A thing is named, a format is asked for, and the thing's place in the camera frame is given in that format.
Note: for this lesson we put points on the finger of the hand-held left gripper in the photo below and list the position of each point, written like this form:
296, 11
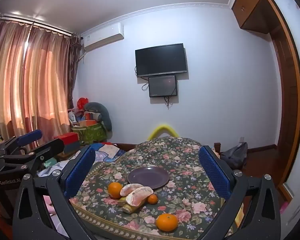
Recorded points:
50, 148
30, 136

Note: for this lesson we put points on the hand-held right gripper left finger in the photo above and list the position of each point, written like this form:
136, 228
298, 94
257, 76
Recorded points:
80, 170

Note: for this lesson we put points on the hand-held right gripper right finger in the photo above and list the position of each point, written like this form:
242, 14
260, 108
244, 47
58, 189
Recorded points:
213, 172

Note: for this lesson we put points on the large round orange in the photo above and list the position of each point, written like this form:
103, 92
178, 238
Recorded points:
114, 190

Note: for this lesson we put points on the purple round plate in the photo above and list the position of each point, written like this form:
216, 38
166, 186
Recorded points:
150, 177

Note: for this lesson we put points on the small tangerine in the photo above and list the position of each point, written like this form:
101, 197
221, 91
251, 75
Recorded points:
152, 199

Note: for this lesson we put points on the flattish orange with stem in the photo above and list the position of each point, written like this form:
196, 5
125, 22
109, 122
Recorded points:
167, 222

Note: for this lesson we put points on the red flat box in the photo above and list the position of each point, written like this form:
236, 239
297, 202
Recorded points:
67, 138

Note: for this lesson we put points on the grey bag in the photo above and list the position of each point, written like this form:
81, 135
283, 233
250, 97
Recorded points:
235, 155

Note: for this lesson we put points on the patchwork quilt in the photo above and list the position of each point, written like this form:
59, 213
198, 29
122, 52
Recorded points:
107, 151

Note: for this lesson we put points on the floral blanket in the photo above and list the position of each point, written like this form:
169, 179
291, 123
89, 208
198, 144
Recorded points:
180, 160

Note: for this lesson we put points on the green storage box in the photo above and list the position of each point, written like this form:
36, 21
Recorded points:
92, 133

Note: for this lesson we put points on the red bag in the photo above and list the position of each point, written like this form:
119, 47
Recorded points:
82, 103

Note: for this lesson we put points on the pink curtain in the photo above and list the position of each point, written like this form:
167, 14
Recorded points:
27, 80

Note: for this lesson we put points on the yellow hoop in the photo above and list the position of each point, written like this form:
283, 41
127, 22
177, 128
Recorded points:
162, 130

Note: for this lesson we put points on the white air conditioner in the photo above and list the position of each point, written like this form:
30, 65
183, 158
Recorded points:
103, 36

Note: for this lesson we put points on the wooden overhead cabinet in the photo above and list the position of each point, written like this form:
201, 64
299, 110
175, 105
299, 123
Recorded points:
252, 7

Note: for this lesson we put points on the white wall socket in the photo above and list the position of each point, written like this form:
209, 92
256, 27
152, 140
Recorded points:
241, 139

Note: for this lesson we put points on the small black wall monitor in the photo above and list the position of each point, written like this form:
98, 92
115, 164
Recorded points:
162, 86

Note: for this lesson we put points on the wooden door frame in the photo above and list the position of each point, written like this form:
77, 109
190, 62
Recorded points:
288, 92

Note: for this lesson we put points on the black wall television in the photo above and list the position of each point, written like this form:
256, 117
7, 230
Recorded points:
160, 59

